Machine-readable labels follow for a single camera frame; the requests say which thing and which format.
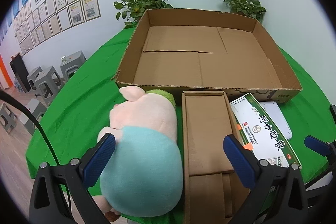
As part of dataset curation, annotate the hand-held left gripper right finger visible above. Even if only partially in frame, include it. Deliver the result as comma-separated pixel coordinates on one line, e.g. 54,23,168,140
223,135,309,224

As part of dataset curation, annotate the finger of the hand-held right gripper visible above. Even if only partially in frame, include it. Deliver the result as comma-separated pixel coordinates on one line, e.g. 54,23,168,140
304,135,336,161

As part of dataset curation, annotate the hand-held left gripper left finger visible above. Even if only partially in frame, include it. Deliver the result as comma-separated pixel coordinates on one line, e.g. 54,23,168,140
29,133,116,224

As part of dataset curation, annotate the long narrow cardboard box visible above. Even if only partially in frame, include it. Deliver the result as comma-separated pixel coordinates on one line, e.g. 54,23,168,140
182,91,251,224

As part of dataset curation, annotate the green and white medicine box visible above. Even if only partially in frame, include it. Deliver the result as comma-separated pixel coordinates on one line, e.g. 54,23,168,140
229,93,302,169

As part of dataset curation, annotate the pink pig plush toy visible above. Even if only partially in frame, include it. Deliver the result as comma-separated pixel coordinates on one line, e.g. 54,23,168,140
92,85,184,223

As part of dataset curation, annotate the large cardboard box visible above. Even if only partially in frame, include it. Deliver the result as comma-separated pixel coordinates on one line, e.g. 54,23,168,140
112,8,302,103

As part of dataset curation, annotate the flat white plastic device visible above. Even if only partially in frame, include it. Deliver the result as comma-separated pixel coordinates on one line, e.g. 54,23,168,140
262,101,293,140

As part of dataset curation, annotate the green tablecloth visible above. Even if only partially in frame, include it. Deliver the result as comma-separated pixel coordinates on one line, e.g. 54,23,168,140
25,27,336,224

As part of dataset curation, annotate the grey plastic stool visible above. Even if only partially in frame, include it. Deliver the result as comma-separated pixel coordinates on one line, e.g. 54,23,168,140
60,51,87,81
22,98,48,135
26,67,44,92
0,102,17,135
34,66,65,106

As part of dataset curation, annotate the black cabinet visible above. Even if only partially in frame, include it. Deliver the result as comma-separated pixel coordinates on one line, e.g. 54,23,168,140
10,53,31,93

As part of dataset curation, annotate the small green potted plant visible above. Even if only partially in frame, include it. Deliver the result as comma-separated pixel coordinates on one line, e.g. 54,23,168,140
217,0,267,24

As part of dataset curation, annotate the bushy green potted plant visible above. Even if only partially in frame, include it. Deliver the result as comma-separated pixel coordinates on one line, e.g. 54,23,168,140
113,0,174,30

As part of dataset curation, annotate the orange wall panel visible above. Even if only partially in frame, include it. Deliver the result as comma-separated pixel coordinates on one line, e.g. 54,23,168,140
0,53,12,89

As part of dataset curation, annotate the wall of framed certificates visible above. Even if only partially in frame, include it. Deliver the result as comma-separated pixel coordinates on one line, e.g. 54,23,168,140
10,0,101,55

